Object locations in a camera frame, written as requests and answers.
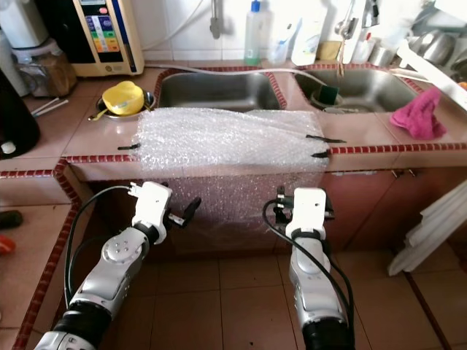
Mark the stainless steel bowl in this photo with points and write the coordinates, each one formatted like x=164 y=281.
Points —
x=149 y=103

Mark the metal spoon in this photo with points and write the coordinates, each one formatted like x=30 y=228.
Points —
x=97 y=115

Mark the yellow plastic bowl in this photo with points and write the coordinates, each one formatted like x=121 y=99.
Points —
x=122 y=98

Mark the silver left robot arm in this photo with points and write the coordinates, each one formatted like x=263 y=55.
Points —
x=113 y=262

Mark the black tape strip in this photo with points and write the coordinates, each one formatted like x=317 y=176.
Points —
x=128 y=146
x=325 y=138
x=320 y=154

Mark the clear bubble wrap sheet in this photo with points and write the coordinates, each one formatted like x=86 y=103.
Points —
x=226 y=142

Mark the brown cabinet front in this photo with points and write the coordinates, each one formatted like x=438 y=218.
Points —
x=372 y=211

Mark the dark green sponge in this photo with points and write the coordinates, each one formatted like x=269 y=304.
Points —
x=327 y=95

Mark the stainless steel sink basin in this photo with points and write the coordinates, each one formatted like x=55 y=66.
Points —
x=215 y=91
x=372 y=91

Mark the white slatted panel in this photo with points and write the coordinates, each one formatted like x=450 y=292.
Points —
x=430 y=233

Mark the clear plastic cup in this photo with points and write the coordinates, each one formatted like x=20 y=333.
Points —
x=279 y=51

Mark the dark green cucumber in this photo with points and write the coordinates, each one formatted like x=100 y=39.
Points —
x=11 y=219

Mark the yellow sponge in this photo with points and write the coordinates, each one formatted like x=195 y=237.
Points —
x=330 y=51

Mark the orange plastic hanger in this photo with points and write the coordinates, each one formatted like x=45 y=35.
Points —
x=7 y=246

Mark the pink cloth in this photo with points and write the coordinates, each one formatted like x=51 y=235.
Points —
x=419 y=117

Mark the white carton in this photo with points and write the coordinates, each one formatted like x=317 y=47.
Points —
x=308 y=40

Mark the white stick green tip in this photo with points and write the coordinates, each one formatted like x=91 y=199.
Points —
x=47 y=103
x=52 y=109

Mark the clear soap bottle blue cap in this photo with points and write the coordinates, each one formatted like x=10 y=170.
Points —
x=257 y=36

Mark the black kettle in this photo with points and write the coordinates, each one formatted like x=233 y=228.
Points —
x=18 y=120

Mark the chrome sink faucet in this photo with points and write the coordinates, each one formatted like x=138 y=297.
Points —
x=346 y=28

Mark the beige water ionizer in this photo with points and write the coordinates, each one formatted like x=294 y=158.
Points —
x=109 y=40

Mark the clear jar brown powder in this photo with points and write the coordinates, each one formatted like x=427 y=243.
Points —
x=44 y=76

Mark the white dish rack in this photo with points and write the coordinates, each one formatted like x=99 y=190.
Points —
x=423 y=69

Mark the steel pot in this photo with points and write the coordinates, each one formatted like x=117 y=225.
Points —
x=434 y=47

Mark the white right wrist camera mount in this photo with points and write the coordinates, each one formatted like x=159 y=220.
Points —
x=310 y=210

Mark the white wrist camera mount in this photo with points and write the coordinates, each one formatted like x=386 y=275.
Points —
x=152 y=203
x=310 y=210

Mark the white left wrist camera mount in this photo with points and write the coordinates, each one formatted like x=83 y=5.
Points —
x=152 y=203

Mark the chrome wall tap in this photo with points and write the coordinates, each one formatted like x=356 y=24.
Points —
x=217 y=22

